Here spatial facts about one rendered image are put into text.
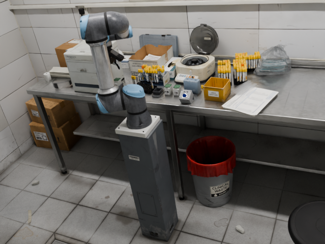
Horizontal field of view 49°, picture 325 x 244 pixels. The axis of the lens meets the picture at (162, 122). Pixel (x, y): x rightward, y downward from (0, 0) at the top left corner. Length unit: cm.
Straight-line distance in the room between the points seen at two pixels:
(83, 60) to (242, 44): 113
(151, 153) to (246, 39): 113
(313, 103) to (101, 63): 122
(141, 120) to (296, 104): 90
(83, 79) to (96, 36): 78
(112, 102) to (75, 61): 69
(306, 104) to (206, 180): 86
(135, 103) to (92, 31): 45
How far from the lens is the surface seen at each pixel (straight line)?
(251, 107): 216
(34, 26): 362
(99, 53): 190
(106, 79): 194
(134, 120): 202
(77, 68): 259
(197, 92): 233
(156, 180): 219
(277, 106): 219
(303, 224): 182
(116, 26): 185
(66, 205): 308
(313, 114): 214
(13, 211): 324
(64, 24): 338
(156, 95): 239
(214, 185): 258
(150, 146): 204
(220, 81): 233
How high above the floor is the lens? 199
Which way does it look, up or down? 32 degrees down
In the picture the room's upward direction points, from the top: 9 degrees counter-clockwise
